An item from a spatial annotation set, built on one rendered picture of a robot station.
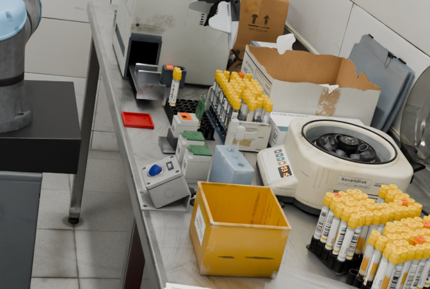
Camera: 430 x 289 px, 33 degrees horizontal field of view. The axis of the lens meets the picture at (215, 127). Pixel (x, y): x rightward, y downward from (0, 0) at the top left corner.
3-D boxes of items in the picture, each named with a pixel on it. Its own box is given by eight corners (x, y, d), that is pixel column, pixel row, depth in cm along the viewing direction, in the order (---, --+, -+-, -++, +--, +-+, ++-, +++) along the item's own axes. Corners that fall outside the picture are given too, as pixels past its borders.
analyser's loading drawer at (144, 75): (126, 67, 189) (128, 49, 187) (150, 70, 191) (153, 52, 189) (136, 98, 171) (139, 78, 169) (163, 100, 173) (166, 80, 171)
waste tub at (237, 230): (187, 229, 126) (197, 180, 122) (258, 234, 130) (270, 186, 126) (199, 276, 114) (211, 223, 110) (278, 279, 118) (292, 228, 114)
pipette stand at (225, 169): (199, 190, 140) (208, 144, 136) (231, 189, 143) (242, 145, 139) (215, 217, 132) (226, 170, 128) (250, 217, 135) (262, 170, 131)
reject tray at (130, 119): (120, 114, 166) (121, 110, 166) (149, 116, 168) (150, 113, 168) (124, 126, 160) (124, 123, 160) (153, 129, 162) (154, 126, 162)
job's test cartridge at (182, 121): (169, 137, 156) (173, 111, 154) (189, 139, 158) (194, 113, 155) (173, 146, 153) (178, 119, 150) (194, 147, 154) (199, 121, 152)
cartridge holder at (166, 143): (157, 141, 157) (160, 126, 155) (196, 144, 159) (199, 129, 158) (162, 153, 152) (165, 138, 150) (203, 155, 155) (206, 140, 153)
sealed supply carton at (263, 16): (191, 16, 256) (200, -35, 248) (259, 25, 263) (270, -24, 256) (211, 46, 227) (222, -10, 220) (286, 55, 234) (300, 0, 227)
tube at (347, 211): (338, 265, 124) (354, 212, 120) (328, 265, 124) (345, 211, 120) (334, 260, 126) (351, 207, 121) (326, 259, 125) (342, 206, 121)
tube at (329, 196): (316, 243, 129) (332, 192, 125) (320, 249, 128) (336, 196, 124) (308, 243, 129) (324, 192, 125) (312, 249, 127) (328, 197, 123)
